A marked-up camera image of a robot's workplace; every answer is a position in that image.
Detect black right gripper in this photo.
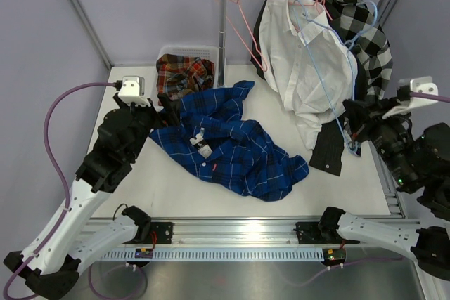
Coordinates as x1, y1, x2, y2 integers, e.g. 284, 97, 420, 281
342, 95, 415, 188

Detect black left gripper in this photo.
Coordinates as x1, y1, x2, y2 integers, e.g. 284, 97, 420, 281
115, 93, 180, 161

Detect red plaid shirt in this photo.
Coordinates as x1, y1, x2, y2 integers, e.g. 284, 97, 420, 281
155, 53, 215, 100

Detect blue plaid shirt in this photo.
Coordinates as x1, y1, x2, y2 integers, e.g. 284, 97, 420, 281
149, 80, 309, 202

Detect blue wire hanger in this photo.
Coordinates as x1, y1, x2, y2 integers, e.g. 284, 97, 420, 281
288, 0, 378, 156

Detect pink wire hanger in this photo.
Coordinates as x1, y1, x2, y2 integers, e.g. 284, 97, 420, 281
215, 0, 269, 72

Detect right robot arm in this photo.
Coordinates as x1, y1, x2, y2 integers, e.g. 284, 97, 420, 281
318, 98, 449, 280

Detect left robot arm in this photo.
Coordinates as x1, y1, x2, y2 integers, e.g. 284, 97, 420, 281
4, 94, 178, 299

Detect black white checked shirt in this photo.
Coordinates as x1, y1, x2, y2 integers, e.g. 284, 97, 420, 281
290, 0, 394, 157

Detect white plastic basket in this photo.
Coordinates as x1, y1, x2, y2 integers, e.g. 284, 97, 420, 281
158, 45, 219, 81

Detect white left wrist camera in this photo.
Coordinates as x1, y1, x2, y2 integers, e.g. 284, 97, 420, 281
113, 75, 151, 108

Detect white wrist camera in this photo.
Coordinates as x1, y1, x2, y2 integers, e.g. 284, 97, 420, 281
113, 75, 151, 108
382, 76, 439, 119

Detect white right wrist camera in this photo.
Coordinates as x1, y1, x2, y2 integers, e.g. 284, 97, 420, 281
382, 76, 439, 119

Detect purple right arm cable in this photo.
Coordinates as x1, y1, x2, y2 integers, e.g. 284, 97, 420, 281
409, 91, 450, 104

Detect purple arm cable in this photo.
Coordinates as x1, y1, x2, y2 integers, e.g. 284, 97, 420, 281
2, 81, 122, 300
409, 91, 450, 104

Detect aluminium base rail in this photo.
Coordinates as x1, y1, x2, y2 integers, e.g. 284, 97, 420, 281
75, 216, 428, 262

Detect white slotted cable duct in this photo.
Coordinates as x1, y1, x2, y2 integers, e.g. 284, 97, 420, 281
100, 247, 324, 262

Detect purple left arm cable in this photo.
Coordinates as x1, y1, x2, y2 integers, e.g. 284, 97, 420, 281
2, 81, 122, 300

